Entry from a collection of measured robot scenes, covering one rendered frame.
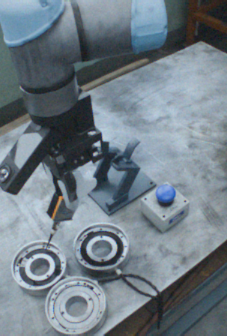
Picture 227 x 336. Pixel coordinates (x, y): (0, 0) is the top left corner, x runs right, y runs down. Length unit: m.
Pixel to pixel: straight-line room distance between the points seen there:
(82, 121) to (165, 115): 0.49
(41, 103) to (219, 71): 0.81
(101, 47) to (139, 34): 0.05
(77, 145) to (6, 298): 0.34
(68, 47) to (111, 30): 0.05
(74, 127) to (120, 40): 0.16
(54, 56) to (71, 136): 0.16
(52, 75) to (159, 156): 0.49
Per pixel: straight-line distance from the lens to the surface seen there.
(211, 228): 0.76
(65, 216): 0.66
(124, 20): 0.44
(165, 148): 0.90
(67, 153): 0.53
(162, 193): 0.72
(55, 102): 0.47
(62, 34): 0.43
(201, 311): 1.29
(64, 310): 0.66
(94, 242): 0.71
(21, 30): 0.42
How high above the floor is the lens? 1.43
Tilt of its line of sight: 47 degrees down
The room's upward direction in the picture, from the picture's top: 7 degrees counter-clockwise
